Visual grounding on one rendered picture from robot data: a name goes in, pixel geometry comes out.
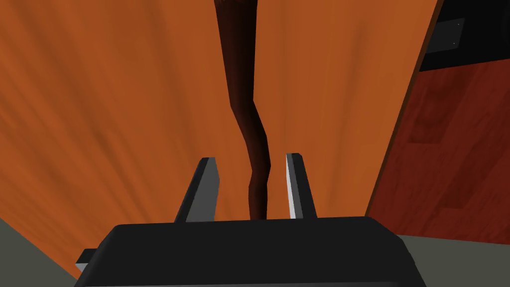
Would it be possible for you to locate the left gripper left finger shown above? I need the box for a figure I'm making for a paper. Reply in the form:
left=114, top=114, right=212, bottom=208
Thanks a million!
left=174, top=157, right=221, bottom=224

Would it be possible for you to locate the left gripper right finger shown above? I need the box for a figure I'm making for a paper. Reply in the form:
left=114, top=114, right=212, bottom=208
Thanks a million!
left=285, top=152, right=318, bottom=220

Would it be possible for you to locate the orange wooden door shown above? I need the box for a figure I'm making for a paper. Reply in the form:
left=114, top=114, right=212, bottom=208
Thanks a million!
left=0, top=0, right=445, bottom=280

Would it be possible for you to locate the dark brown curved bar handle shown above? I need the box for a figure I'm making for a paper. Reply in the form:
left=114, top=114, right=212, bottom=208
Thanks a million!
left=213, top=0, right=272, bottom=221

